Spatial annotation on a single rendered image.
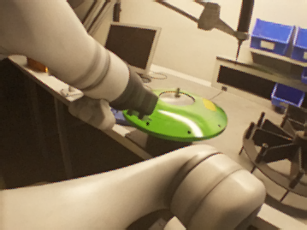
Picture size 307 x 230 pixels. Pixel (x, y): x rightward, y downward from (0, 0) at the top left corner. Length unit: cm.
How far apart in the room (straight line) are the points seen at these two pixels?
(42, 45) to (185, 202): 19
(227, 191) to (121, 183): 9
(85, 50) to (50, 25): 6
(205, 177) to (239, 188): 3
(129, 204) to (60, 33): 16
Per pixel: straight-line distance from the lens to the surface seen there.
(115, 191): 16
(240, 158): 72
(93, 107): 31
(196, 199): 20
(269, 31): 136
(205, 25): 66
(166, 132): 46
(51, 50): 20
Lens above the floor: 130
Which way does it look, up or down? 27 degrees down
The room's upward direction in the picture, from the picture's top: 6 degrees clockwise
